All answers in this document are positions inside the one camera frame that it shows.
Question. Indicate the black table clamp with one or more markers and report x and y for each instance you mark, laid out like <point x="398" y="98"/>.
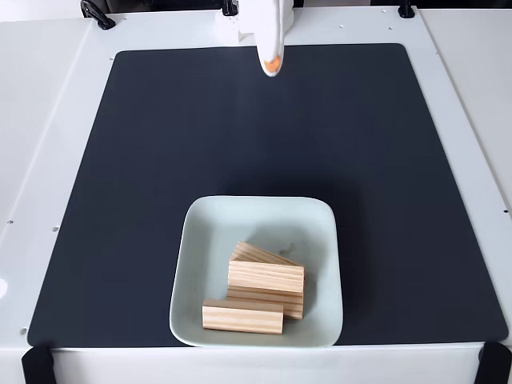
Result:
<point x="229" y="8"/>
<point x="406" y="10"/>
<point x="98" y="14"/>

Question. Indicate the pale green square plate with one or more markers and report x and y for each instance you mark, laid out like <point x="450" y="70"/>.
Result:
<point x="208" y="240"/>

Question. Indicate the black rubber mat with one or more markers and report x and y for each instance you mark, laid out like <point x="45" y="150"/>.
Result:
<point x="120" y="200"/>

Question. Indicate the grooved wooden block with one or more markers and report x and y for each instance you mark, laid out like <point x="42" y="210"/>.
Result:
<point x="266" y="276"/>
<point x="240" y="318"/>
<point x="256" y="253"/>
<point x="294" y="304"/>

